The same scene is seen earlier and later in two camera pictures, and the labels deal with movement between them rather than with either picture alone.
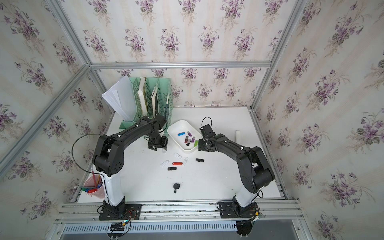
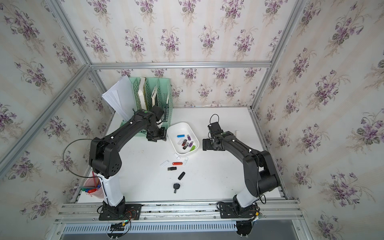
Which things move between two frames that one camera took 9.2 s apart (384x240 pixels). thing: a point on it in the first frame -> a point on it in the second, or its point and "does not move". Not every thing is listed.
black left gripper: (163, 144) -> (162, 136)
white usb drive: (164, 163) does not move
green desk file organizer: (152, 96) does not move
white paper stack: (123, 96) does not move
